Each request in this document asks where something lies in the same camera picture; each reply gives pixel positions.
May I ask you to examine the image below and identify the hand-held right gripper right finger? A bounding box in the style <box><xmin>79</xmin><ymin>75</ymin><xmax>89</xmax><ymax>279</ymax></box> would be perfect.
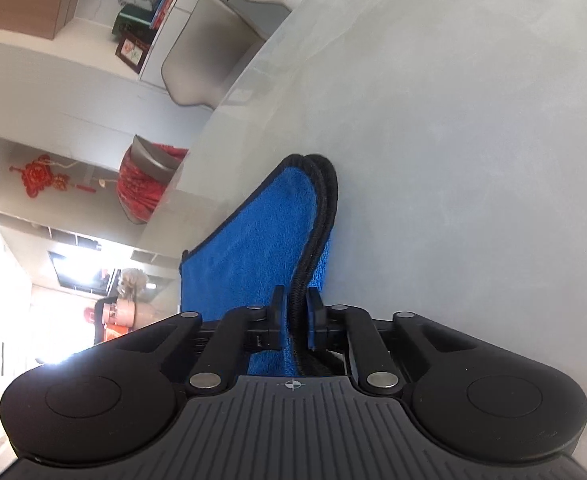
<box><xmin>306</xmin><ymin>287</ymin><xmax>480</xmax><ymax>393</ymax></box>

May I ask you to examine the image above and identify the red patterned cloth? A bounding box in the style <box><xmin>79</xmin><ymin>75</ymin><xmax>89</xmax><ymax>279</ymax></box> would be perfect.
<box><xmin>117</xmin><ymin>143</ymin><xmax>190</xmax><ymax>225</ymax></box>

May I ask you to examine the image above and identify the dark framed flower picture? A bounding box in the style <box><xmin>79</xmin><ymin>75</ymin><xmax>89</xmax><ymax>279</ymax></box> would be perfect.
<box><xmin>115</xmin><ymin>30</ymin><xmax>155</xmax><ymax>73</ymax></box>

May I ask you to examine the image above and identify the red knot wall ornament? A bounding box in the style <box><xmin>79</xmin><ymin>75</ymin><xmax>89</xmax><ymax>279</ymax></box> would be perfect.
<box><xmin>8</xmin><ymin>155</ymin><xmax>97</xmax><ymax>198</ymax></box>

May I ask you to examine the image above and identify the green box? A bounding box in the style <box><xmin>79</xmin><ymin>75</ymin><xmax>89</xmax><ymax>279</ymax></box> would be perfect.
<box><xmin>112</xmin><ymin>4</ymin><xmax>162</xmax><ymax>42</ymax></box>

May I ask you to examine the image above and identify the grey chair with draped cloth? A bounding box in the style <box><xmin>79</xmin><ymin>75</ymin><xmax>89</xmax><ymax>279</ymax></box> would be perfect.
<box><xmin>131</xmin><ymin>135</ymin><xmax>187</xmax><ymax>181</ymax></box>

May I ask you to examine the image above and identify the grey and blue towel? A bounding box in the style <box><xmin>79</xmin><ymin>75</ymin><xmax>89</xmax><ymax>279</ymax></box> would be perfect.
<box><xmin>178</xmin><ymin>154</ymin><xmax>339</xmax><ymax>377</ymax></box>

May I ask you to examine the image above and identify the stack of books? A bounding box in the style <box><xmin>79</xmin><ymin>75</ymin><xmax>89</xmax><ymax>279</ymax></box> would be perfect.
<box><xmin>148</xmin><ymin>0</ymin><xmax>193</xmax><ymax>31</ymax></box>

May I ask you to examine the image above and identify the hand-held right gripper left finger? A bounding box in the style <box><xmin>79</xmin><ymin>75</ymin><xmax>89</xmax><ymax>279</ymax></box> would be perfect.
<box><xmin>108</xmin><ymin>285</ymin><xmax>288</xmax><ymax>395</ymax></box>

